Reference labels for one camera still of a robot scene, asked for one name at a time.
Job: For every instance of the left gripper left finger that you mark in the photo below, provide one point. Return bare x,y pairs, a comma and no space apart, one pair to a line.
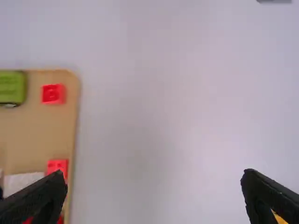
35,200

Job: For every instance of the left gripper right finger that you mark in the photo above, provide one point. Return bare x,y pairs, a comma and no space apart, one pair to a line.
261,193

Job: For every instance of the white toy brick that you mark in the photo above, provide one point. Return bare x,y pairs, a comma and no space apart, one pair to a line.
21,183

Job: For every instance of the long red toy brick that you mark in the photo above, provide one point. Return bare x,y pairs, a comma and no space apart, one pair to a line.
57,165

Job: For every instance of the tan tray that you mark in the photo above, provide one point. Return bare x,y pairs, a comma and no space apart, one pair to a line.
30,135

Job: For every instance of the small red toy brick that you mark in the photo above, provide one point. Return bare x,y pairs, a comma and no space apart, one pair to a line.
53,93

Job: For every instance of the green toy car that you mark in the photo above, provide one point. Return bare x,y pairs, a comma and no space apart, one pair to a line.
10,87

